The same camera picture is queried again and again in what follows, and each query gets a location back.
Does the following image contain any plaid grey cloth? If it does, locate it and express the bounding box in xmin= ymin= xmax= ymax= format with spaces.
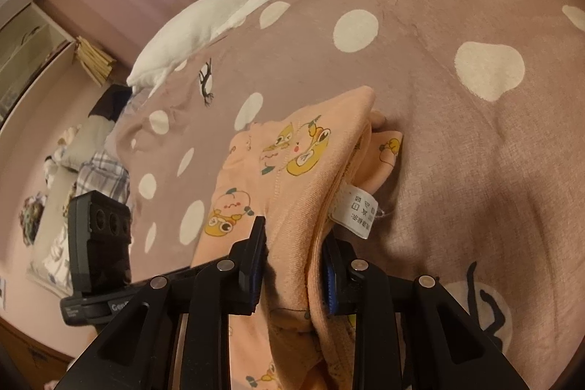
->
xmin=75 ymin=151 xmax=130 ymax=204

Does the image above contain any black camera box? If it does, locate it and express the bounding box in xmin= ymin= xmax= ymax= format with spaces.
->
xmin=67 ymin=191 xmax=131 ymax=296

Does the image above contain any mauve polka dot blanket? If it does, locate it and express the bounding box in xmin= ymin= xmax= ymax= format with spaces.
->
xmin=116 ymin=0 xmax=584 ymax=389

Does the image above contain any white wall shelf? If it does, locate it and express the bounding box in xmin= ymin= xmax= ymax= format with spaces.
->
xmin=1 ymin=0 xmax=73 ymax=122

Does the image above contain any grey pillow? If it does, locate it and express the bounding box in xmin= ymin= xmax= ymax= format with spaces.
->
xmin=57 ymin=115 xmax=115 ymax=171

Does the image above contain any white goose plush toy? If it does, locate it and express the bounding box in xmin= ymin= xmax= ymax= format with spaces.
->
xmin=127 ymin=0 xmax=270 ymax=93

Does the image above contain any pink duck print shirt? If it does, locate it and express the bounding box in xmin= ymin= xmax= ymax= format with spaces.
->
xmin=193 ymin=86 xmax=401 ymax=389

